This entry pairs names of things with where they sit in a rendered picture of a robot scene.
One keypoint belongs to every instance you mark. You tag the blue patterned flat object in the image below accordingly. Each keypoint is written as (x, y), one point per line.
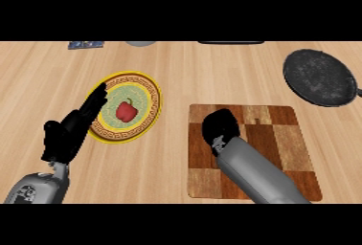
(85, 44)

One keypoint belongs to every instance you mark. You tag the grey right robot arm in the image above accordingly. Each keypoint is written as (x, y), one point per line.
(257, 172)

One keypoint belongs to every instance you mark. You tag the red bell pepper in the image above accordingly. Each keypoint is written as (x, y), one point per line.
(126, 110)

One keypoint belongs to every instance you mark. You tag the checkered wooden cutting board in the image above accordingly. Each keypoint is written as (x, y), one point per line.
(279, 143)

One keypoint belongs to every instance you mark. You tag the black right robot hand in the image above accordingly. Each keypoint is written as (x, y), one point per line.
(221, 124)

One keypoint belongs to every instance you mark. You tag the grey round object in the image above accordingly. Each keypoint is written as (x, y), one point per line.
(141, 43)

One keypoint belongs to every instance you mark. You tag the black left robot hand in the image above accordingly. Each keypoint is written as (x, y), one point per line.
(72, 134)

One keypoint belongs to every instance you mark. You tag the black flat object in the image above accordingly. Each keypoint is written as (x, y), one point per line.
(231, 42)

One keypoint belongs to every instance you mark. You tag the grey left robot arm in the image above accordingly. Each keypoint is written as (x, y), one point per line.
(41, 188)

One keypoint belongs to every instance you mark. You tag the dark grey frying pan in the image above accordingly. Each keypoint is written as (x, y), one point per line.
(322, 78)

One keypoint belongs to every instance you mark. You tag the yellow patterned plate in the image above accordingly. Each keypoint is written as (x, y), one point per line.
(132, 106)

